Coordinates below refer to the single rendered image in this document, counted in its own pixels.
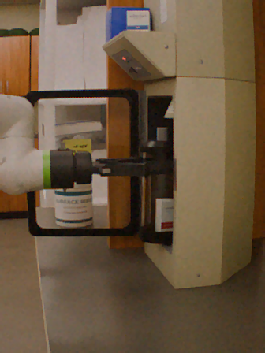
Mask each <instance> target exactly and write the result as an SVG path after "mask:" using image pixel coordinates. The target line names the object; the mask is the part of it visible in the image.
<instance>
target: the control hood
mask: <svg viewBox="0 0 265 353"><path fill-rule="evenodd" d="M102 49H103V51H104V52H106V53H107V54H108V55H109V56H110V57H111V58H112V59H113V60H114V61H115V62H116V60H115V59H114V58H113V57H112V55H114V54H116V53H117V52H119V51H121V50H127V51H128V52H129V54H130V55H131V56H132V57H133V58H134V59H135V60H137V61H138V62H139V63H140V64H141V65H142V66H143V67H144V68H145V69H146V70H147V71H148V72H149V73H150V74H151V76H145V77H141V78H136V79H135V78H133V77H132V76H131V75H130V74H129V73H128V72H127V71H126V70H125V69H124V68H123V67H122V66H121V65H120V64H119V65H120V66H121V68H122V69H123V70H124V71H125V72H126V73H127V74H128V75H129V76H130V77H131V78H132V79H133V80H135V81H149V80H157V79H162V78H167V77H173V76H176V33H174V32H142V31H122V32H120V33H119V34H118V35H116V36H115V37H114V38H112V40H110V41H108V42H106V43H105V44H103V45H102ZM116 63H117V62H116ZM117 64H118V63H117Z"/></svg>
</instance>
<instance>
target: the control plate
mask: <svg viewBox="0 0 265 353"><path fill-rule="evenodd" d="M126 56H127V57H128V58H129V59H128V58H127V57H126ZM112 57H113V58H114V59H115V60H116V62H117V63H118V64H120V65H121V66H122V67H123V68H124V69H125V70H126V71H127V72H128V70H129V69H130V67H132V68H133V69H134V68H136V69H137V67H138V68H139V67H141V68H142V69H140V70H139V69H138V70H136V71H137V72H138V74H136V73H135V72H133V73H130V72H129V74H130V75H131V76H132V77H133V78H135V79H136V78H141V77H145V76H151V74H150V73H149V72H148V71H147V70H146V69H145V68H144V67H143V66H142V65H141V64H140V63H139V62H138V61H137V60H135V59H134V58H133V57H132V56H131V55H130V54H129V52H128V51H127V50H121V51H119V52H117V53H116V54H114V55H112ZM123 58H124V59H125V60H124V59H123Z"/></svg>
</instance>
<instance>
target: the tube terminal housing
mask: <svg viewBox="0 0 265 353"><path fill-rule="evenodd" d="M144 8H150V32H174V33H176V76H173V77H167V78H162V79H157V80H149V81H145V82H144V90H145V91H146V141H147V99H148V98H172V99H173V101H174V158H176V159H177V191H175V190H174V237H173V242H172V254H170V253H169V252H168V251H167V249H166V248H165V247H164V246H163V245H162V244H155V243H147V242H144V252H145V254H146V255H147V256H148V257H149V259H150V260H151V261H152V262H153V263H154V264H155V266H156V267H157V269H159V270H161V271H160V272H161V273H163V274H164V276H165V277H166V278H167V280H168V281H169V283H170V284H171V285H172V287H173V288H174V289H178V288H194V287H204V286H207V285H216V284H221V283H222V282H224V281H226V280H227V279H229V278H230V277H231V276H233V275H234V274H235V273H237V272H238V271H239V270H240V269H242V268H243V267H245V266H246V265H247V264H249V263H250V262H251V258H252V235H253V210H254V194H255V184H256V177H255V160H256V89H255V86H256V83H253V82H255V81H256V75H255V49H254V27H253V6H252V0H166V11H167V21H166V22H164V23H163V24H161V5H160V0H144Z"/></svg>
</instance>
